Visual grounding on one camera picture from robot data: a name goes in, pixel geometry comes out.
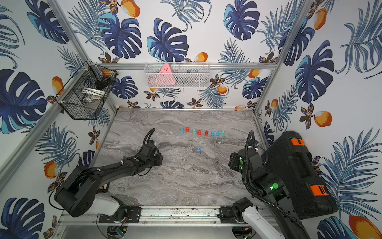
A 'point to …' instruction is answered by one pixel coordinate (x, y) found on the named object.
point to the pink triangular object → (165, 77)
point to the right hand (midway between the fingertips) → (236, 155)
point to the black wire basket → (89, 75)
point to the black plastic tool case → (288, 157)
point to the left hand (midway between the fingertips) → (160, 155)
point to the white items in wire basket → (92, 97)
